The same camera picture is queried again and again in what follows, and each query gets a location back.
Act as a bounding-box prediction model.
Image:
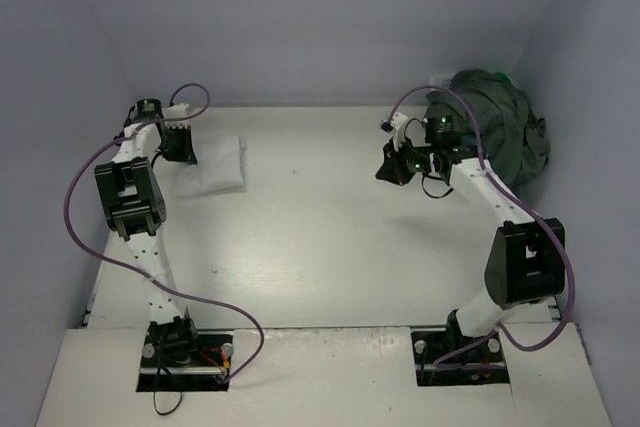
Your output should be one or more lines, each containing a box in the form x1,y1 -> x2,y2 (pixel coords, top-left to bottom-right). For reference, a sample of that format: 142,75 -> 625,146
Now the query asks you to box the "white t shirt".
175,135 -> 246,198

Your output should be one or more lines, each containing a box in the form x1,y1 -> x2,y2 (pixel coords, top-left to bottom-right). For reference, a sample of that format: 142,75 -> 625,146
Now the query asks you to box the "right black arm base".
410,311 -> 510,387

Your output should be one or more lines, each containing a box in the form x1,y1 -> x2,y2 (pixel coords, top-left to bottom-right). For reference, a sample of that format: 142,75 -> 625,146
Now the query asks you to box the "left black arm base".
136,317 -> 234,393

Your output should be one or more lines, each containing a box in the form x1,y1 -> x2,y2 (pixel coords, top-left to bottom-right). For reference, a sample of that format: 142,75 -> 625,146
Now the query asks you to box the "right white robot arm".
376,113 -> 566,359

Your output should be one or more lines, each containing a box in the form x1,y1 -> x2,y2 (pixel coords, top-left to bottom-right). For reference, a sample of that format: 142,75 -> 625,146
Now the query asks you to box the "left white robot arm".
94,98 -> 200,367

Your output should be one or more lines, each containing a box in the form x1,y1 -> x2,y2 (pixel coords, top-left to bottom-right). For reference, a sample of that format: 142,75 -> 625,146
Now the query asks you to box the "white laundry basket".
429,72 -> 455,90

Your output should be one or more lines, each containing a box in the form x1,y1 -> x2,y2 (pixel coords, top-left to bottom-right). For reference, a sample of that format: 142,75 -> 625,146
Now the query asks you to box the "grey green t shirt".
426,69 -> 551,190

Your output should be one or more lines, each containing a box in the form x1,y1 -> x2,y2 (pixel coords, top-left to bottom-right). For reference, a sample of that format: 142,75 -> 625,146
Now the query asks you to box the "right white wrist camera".
380,112 -> 414,151

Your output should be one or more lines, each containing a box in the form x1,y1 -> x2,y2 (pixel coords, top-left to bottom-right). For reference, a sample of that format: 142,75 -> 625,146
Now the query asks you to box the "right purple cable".
387,85 -> 578,373

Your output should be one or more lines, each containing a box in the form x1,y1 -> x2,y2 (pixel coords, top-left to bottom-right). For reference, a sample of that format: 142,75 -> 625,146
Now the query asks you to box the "purple cable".
387,85 -> 578,373
63,82 -> 265,383

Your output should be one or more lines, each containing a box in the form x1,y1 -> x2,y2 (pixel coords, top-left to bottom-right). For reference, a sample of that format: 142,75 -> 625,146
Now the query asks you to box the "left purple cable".
63,82 -> 265,383

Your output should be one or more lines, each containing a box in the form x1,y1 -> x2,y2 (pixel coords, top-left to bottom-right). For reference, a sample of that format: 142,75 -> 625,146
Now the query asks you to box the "black thin looped cable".
153,364 -> 185,417

